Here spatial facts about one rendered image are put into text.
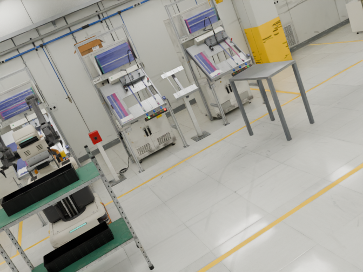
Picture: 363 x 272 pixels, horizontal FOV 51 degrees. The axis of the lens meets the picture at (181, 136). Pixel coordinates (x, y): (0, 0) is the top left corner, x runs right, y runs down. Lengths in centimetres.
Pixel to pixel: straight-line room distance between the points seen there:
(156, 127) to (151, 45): 213
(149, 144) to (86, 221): 193
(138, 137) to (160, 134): 34
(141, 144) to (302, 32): 477
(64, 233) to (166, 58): 424
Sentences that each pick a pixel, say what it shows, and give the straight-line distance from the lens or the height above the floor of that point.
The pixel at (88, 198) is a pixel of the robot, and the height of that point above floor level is 35.
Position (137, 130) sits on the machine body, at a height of 48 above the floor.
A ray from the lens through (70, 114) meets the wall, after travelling 700.
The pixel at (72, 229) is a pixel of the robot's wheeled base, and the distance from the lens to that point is 412.
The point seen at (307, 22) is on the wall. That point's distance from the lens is 894.
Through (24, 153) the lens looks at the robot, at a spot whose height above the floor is 117.
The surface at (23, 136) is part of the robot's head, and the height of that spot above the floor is 132.
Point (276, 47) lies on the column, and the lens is 780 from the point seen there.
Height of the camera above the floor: 185
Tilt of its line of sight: 18 degrees down
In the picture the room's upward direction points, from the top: 24 degrees counter-clockwise
